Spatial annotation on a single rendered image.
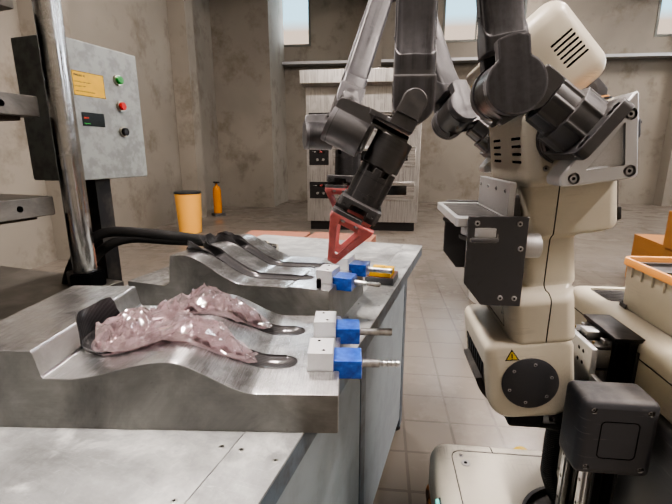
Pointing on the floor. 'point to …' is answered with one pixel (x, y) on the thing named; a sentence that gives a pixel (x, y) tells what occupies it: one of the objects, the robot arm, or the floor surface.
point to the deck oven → (320, 208)
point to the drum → (189, 211)
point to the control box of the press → (89, 125)
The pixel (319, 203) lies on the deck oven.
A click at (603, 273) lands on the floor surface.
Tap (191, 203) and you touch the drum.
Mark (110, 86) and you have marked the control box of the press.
